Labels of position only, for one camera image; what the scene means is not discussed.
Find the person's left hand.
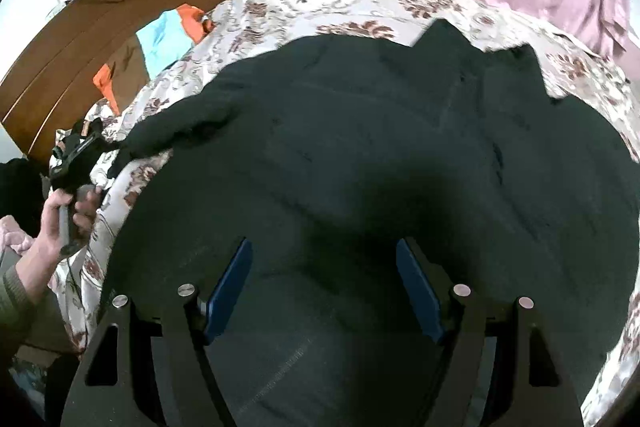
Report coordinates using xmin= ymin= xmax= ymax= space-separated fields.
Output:
xmin=20 ymin=187 xmax=103 ymax=280

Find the pink fuzzy cloth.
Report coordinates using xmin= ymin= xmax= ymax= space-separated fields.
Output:
xmin=0 ymin=214 xmax=33 ymax=258

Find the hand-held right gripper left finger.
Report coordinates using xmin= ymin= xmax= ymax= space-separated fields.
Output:
xmin=60 ymin=237 xmax=253 ymax=427

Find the orange and blue garment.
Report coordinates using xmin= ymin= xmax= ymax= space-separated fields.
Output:
xmin=92 ymin=4 xmax=215 ymax=116

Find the large dark green jacket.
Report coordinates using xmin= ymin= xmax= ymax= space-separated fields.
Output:
xmin=100 ymin=19 xmax=640 ymax=427

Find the floral bed blanket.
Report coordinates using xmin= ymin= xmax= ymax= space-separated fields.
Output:
xmin=47 ymin=0 xmax=640 ymax=427

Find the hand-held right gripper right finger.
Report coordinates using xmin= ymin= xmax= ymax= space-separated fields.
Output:
xmin=395 ymin=237 xmax=585 ymax=427

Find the wooden headboard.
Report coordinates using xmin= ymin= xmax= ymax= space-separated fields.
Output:
xmin=0 ymin=0 xmax=271 ymax=162

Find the person's left forearm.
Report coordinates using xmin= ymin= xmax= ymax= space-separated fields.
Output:
xmin=0 ymin=254 xmax=61 ymax=348

